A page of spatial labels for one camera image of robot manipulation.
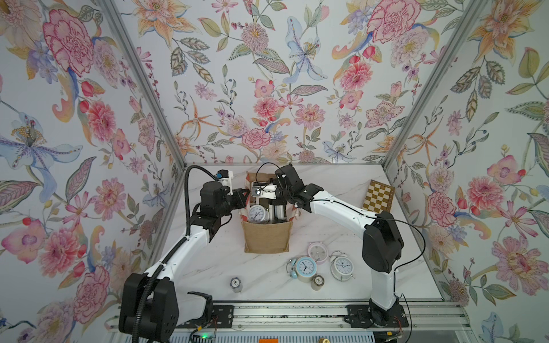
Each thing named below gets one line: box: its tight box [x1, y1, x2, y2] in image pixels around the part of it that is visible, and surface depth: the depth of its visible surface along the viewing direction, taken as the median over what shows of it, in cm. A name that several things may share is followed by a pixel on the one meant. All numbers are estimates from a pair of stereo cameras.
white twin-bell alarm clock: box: [328, 250, 356, 283], surface depth 83 cm
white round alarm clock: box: [248, 204, 270, 225], surface depth 86 cm
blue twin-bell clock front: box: [285, 255, 318, 283], surface depth 83 cm
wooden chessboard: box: [362, 179, 396, 214], surface depth 106 cm
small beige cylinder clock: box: [310, 274, 326, 291], surface depth 78 cm
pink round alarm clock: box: [307, 241, 329, 266], surface depth 89 cm
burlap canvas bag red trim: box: [240, 172, 299, 253], surface depth 78 cm
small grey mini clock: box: [229, 276, 243, 293], surface depth 78 cm
